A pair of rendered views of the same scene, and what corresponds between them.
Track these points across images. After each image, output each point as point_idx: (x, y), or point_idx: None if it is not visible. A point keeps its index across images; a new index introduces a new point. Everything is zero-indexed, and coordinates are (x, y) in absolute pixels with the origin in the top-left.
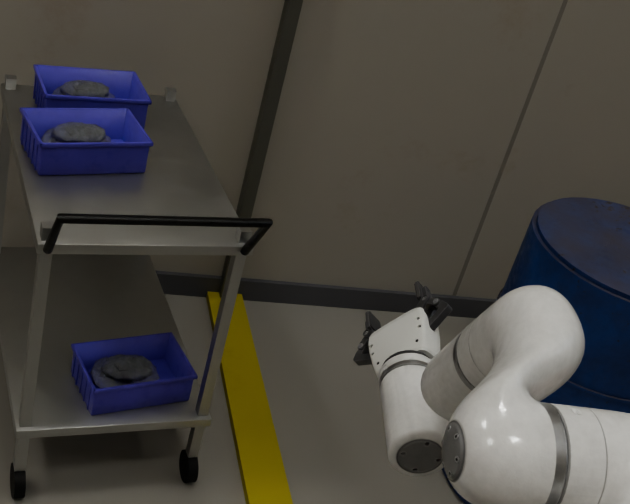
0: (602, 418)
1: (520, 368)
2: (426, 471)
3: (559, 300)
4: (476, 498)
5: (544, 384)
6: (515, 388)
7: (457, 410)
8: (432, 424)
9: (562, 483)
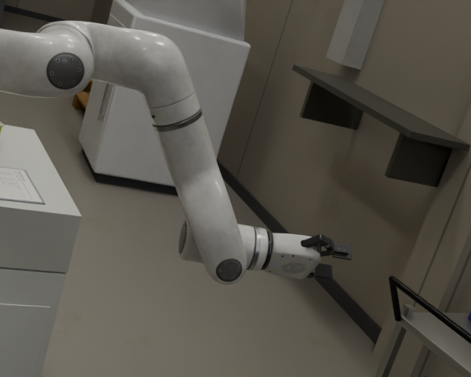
0: (71, 30)
1: (94, 22)
2: (180, 252)
3: (155, 33)
4: None
5: (102, 43)
6: (81, 22)
7: None
8: None
9: None
